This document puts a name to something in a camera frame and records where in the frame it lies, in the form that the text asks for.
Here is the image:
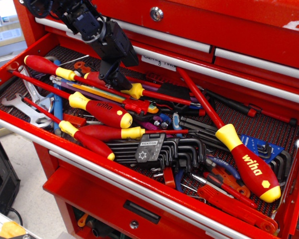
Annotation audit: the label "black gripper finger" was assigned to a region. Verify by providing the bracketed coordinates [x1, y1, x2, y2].
[99, 60, 115, 85]
[111, 72, 132, 91]

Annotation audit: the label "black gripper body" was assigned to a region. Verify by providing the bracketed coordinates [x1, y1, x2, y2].
[89, 20, 139, 75]

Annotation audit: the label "red yellow screwdriver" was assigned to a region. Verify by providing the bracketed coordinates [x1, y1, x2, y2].
[21, 96, 115, 161]
[79, 124, 189, 141]
[23, 54, 130, 99]
[83, 72, 201, 107]

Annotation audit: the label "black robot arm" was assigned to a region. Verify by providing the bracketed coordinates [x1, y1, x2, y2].
[23, 0, 139, 91]

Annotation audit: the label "wiha screwdriver centre left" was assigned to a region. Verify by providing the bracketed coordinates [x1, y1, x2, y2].
[8, 70, 133, 129]

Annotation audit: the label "white paper label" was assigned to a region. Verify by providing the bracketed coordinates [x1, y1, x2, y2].
[141, 55, 176, 72]

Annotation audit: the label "red holder colourful hex keys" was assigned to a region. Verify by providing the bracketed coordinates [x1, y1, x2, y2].
[49, 75, 159, 115]

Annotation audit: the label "silver chest lock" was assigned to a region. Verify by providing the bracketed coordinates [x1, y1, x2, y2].
[150, 6, 164, 21]

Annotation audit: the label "black plastic holder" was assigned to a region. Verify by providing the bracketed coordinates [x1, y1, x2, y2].
[156, 83, 190, 111]

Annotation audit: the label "silver adjustable wrench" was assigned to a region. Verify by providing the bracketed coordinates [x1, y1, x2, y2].
[17, 65, 53, 112]

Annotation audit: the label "black Tekton torx key set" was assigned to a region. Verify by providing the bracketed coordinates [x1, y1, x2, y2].
[107, 133, 206, 173]

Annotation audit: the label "silver open-end wrench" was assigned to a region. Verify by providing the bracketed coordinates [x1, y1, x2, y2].
[1, 95, 53, 128]

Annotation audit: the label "red tool chest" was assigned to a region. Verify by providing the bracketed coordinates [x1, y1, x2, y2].
[0, 0, 299, 238]

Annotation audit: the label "small red black screwdriver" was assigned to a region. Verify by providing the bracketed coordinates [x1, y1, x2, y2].
[203, 172, 258, 209]

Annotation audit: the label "black red long screwdriver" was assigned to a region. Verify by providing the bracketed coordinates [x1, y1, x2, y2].
[205, 90, 298, 126]

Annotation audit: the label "black equipment box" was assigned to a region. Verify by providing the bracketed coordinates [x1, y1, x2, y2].
[0, 142, 20, 215]

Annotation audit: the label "open red drawer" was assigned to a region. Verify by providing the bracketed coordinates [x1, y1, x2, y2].
[0, 30, 299, 239]

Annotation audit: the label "large wiha screwdriver right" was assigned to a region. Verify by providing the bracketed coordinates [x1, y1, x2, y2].
[176, 67, 281, 203]

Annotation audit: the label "blue hex key holder set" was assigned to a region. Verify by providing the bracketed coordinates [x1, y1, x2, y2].
[240, 134, 293, 186]

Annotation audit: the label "blue handled tool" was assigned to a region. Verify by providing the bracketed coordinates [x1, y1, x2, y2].
[52, 57, 63, 136]

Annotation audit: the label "blue handled pliers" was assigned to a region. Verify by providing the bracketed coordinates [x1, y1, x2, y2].
[174, 153, 243, 193]

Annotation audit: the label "orange handled pliers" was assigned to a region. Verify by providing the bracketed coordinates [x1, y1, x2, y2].
[207, 154, 251, 198]

